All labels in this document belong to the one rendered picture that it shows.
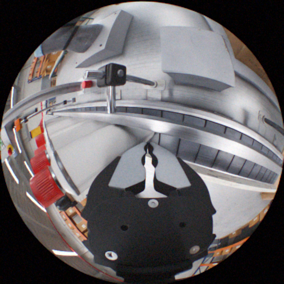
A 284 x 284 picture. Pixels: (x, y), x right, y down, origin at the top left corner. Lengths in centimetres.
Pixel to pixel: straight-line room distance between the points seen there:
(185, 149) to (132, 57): 26
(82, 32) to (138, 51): 21
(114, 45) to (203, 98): 26
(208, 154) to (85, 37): 45
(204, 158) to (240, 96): 16
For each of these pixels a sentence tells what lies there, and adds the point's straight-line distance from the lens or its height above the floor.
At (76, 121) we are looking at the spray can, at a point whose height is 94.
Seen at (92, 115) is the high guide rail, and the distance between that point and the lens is 16.
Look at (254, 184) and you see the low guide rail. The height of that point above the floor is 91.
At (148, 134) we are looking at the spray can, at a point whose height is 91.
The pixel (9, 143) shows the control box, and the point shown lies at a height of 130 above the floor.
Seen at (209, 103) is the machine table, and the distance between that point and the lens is 21.
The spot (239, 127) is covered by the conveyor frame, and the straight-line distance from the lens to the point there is 19.
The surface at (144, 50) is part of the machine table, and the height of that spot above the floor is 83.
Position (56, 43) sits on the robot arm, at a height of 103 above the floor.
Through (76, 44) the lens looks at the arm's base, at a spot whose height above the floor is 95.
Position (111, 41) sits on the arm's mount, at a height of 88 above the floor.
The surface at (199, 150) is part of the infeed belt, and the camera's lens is 18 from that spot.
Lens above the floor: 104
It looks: 50 degrees down
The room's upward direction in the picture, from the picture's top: 128 degrees counter-clockwise
